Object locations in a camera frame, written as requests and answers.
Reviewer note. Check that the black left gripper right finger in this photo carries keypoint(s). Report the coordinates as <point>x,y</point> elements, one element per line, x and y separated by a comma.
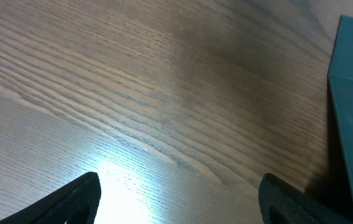
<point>281,203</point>

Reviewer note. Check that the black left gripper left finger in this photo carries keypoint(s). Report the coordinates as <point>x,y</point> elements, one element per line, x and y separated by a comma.
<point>75,203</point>

